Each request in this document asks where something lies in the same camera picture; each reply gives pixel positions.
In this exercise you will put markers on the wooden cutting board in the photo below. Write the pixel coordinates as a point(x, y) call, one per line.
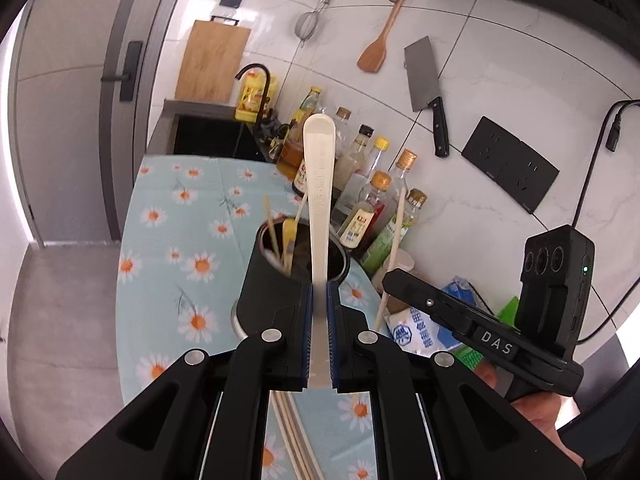
point(212, 65)

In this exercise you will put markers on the white lidded seasoning jar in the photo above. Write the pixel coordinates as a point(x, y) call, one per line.
point(405, 260)

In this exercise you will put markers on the person's right hand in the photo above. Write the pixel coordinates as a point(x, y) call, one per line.
point(540, 410)

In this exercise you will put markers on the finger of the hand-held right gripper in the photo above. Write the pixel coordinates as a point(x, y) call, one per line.
point(430, 305)

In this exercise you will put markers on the grey door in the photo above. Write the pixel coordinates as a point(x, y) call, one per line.
point(75, 135)

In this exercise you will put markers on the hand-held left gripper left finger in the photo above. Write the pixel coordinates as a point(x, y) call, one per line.
point(280, 360)

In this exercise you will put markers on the black cylindrical utensil holder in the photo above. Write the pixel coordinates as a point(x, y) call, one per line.
point(260, 285)

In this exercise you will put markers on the black wall outlet panel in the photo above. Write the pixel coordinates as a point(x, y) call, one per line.
point(510, 165)

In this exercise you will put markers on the person's right forearm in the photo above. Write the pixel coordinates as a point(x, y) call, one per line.
point(595, 430)

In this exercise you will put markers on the blue daisy print tablecloth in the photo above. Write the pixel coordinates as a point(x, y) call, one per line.
point(165, 260)

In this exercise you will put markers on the black faucet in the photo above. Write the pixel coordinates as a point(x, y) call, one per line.
point(268, 95)

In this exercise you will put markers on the dark kitchen sink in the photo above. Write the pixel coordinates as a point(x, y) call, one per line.
point(210, 137)

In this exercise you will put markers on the yellow dish soap bottle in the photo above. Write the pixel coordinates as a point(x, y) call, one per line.
point(250, 100)

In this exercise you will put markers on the green sugar bag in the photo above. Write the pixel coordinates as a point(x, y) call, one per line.
point(507, 310)

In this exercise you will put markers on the hanging metal strainer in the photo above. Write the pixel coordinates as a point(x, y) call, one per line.
point(307, 25)

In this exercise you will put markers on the hanging wooden spatula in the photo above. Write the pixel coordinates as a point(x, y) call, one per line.
point(372, 57)

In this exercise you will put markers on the pale bamboo chopstick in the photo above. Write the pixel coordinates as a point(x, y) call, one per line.
point(270, 225)
point(394, 230)
point(300, 207)

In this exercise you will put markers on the white and blue salt bag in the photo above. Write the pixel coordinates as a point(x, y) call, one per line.
point(420, 335)

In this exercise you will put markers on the cluster of condiment bottles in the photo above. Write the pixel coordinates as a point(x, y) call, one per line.
point(357, 220)

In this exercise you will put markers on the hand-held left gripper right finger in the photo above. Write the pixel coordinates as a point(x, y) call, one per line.
point(352, 360)

